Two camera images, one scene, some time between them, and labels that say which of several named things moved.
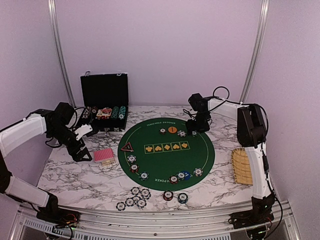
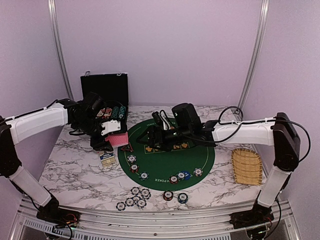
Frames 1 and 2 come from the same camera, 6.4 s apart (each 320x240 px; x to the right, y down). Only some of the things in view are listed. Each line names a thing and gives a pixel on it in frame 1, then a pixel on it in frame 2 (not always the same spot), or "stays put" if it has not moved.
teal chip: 143,176 stays put
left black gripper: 76,157 to 100,144
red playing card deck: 104,156 to 118,139
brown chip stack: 168,195 stays put
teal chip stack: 182,198 stays put
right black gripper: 190,127 to 157,130
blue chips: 131,158 stays put
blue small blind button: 187,175 stays put
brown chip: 173,179 stays put
